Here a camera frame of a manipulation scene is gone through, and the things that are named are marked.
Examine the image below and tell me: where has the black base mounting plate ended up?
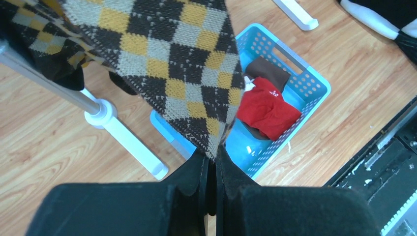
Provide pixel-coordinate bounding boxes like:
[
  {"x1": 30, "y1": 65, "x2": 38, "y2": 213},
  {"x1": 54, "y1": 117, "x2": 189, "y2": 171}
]
[{"x1": 325, "y1": 98, "x2": 417, "y2": 229}]

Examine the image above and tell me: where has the brown sock striped cuff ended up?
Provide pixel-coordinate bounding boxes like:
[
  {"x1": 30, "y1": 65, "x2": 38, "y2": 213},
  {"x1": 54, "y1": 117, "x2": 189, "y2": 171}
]
[{"x1": 245, "y1": 57, "x2": 290, "y2": 92}]

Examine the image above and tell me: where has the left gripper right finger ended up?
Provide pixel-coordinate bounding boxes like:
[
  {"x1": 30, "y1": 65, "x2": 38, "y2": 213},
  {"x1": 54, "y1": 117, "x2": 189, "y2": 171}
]
[{"x1": 215, "y1": 146, "x2": 380, "y2": 236}]

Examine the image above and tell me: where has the light blue plastic basket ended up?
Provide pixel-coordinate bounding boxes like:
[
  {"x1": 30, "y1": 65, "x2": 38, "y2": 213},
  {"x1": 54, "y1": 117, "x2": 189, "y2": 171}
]
[{"x1": 149, "y1": 23, "x2": 332, "y2": 180}]

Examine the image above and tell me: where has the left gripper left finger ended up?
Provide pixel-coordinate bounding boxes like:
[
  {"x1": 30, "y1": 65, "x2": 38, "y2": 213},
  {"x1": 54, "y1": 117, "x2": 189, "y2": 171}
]
[{"x1": 27, "y1": 151, "x2": 209, "y2": 236}]

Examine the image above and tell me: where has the red snowflake christmas sock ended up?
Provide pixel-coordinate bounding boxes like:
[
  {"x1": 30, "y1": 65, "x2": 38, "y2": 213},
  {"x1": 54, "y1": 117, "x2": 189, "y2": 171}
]
[{"x1": 237, "y1": 77, "x2": 301, "y2": 141}]

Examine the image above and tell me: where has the brown argyle sock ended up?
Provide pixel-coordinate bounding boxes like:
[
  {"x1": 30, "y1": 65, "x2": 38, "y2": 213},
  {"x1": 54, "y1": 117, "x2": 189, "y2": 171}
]
[
  {"x1": 0, "y1": 0, "x2": 138, "y2": 96},
  {"x1": 60, "y1": 0, "x2": 245, "y2": 159}
]

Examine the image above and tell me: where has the white grey drying rack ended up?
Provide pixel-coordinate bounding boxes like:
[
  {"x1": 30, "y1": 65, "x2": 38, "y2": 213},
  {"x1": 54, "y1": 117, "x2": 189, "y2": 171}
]
[{"x1": 0, "y1": 0, "x2": 320, "y2": 181}]

